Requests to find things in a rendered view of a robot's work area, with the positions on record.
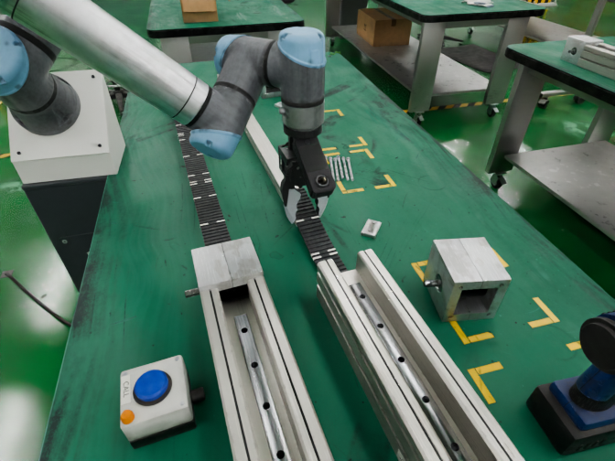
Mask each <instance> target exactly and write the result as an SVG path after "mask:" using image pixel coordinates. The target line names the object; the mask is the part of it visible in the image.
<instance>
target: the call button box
mask: <svg viewBox="0 0 615 461"><path fill-rule="evenodd" d="M149 370H162V371H163V372H165V373H166V375H167V379H168V386H167V390H166V391H165V393H164V394H163V395H162V396H161V397H159V398H158V399H156V400H154V401H151V402H144V401H141V400H139V399H138V398H137V396H136V395H135V382H136V381H137V379H138V378H139V377H140V376H141V375H142V374H144V373H145V372H147V371H149ZM205 399H206V398H205V392H204V389H203V387H200V388H197V389H194V390H192V389H191V385H190V378H189V374H188V372H187V368H186V365H185V362H184V360H183V358H182V356H181V355H178V356H176V357H172V358H169V359H163V360H160V361H157V362H154V363H150V364H147V365H144V366H141V367H137V368H134V369H130V370H126V371H123V372H122V373H121V414H122V412H123V411H124V410H131V411H133V413H134V414H135V419H134V420H133V421H132V422H131V423H130V424H123V423H122V421H121V429H122V431H123V432H124V434H125V436H126V437H127V439H128V440H129V441H130V444H131V446H132V447H133V449H136V448H139V447H142V446H145V445H150V444H153V443H155V442H158V441H161V440H164V439H167V438H169V437H171V436H174V435H177V434H182V433H185V432H187V431H190V430H193V429H195V428H196V427H197V424H196V417H195V411H194V404H193V403H196V402H201V401H204V400H205Z"/></svg>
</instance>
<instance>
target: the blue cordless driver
mask: <svg viewBox="0 0 615 461"><path fill-rule="evenodd" d="M579 341H580V346H581V348H582V350H583V352H584V354H585V355H586V357H587V358H588V360H589V361H590V362H591V363H592V364H591V365H590V366H589V367H588V368H587V369H586V370H585V371H584V372H583V373H582V374H581V375H579V376H576V377H571V378H567V379H562V380H559V381H554V382H550V383H547V384H543V385H538V386H537V387H536V388H535V389H534V391H533V393H532V394H531V396H530V397H529V398H528V400H527V401H526V404H527V407H528V408H529V410H530V411H531V413H532V414H533V416H534V418H535V419H536V421H537V422H538V423H539V425H540V426H541V428H542V429H543V431H544V432H545V434H546V436H547V437H548V439H549V440H550V442H551V443H552V445H553V446H554V448H555V449H556V451H557V453H559V454H560V455H564V456H566V455H570V454H574V453H577V452H580V451H584V450H588V449H591V448H595V447H599V446H602V445H608V444H612V443H615V310H614V311H613V312H610V311H609V312H608V313H607V314H606V313H605V312H604V313H602V314H601V315H599V316H597V317H592V318H590V319H587V320H586V321H585V322H584V323H583V324H582V326H581V328H580V332H579Z"/></svg>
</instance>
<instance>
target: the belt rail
mask: <svg viewBox="0 0 615 461"><path fill-rule="evenodd" d="M244 131H245V133H246V135H247V136H248V138H249V140H250V142H251V144H252V146H253V148H254V150H255V152H256V154H257V155H258V157H259V158H260V160H261V162H262V164H263V166H264V168H265V170H266V172H267V174H268V176H269V177H270V178H271V180H272V182H273V184H274V186H275V188H276V190H277V192H278V194H279V196H280V198H281V199H282V195H281V191H280V184H281V181H282V179H283V178H284V175H283V174H282V172H281V170H280V169H279V159H278V154H277V152H276V151H275V149H274V148H273V146H272V145H271V143H270V141H269V140H268V138H267V137H266V135H265V133H264V131H263V130H262V128H261V126H260V125H259V123H258V122H257V121H256V120H255V118H254V116H253V114H251V117H250V119H249V121H248V123H247V125H246V127H245V129H244ZM282 200H283V199H282Z"/></svg>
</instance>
